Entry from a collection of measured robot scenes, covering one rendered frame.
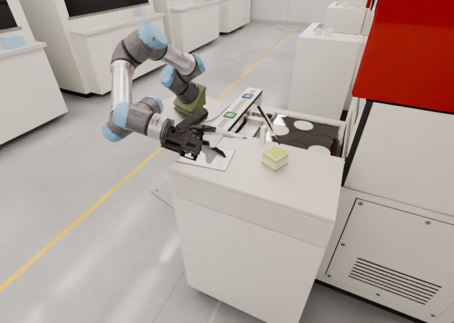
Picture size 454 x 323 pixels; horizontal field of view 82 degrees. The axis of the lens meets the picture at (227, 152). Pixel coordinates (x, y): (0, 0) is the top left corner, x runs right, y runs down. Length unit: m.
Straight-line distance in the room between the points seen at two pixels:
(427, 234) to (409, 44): 0.79
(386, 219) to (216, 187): 0.77
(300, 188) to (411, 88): 0.47
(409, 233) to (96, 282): 1.73
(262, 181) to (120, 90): 0.62
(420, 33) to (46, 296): 2.18
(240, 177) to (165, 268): 1.08
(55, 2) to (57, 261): 2.95
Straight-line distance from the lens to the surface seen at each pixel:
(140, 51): 1.18
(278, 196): 0.92
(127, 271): 1.96
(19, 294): 2.17
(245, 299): 1.52
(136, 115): 0.79
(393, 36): 0.99
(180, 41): 5.75
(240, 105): 1.50
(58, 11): 4.08
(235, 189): 0.93
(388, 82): 1.03
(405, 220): 1.36
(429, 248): 1.48
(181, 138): 0.78
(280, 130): 1.39
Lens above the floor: 1.61
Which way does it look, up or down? 36 degrees down
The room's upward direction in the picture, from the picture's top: straight up
